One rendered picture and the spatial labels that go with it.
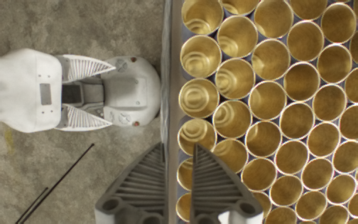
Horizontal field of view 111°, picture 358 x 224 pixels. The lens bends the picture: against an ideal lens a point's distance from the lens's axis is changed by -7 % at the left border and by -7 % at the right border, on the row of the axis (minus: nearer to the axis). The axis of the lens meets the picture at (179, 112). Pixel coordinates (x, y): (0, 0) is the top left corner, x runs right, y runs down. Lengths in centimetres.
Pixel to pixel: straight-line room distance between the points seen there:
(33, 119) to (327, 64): 50
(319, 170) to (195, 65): 35
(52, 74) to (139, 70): 87
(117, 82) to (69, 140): 99
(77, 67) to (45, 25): 176
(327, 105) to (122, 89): 112
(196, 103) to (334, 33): 31
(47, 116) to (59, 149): 181
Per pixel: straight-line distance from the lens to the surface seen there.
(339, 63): 40
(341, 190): 48
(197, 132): 32
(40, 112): 23
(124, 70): 110
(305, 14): 40
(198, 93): 31
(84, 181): 205
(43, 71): 23
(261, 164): 36
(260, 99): 36
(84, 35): 176
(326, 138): 40
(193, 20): 35
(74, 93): 86
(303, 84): 36
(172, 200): 41
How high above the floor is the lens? 138
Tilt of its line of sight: 81 degrees down
